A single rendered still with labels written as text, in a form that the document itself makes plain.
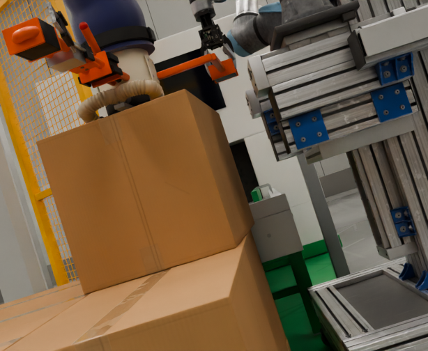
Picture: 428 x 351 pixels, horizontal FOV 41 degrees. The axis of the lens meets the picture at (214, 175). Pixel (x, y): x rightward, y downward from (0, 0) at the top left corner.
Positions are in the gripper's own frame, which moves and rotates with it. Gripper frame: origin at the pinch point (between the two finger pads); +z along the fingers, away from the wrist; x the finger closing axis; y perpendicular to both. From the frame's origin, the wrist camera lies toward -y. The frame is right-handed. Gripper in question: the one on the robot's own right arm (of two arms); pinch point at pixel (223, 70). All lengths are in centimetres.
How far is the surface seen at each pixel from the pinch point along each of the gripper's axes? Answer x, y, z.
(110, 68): -22, 58, 3
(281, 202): 5, -9, 49
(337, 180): 78, -892, 67
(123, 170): -26, 59, 28
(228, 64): 2.5, 3.7, -0.6
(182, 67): -9.6, 26.3, 1.0
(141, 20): -16.1, 32.4, -14.6
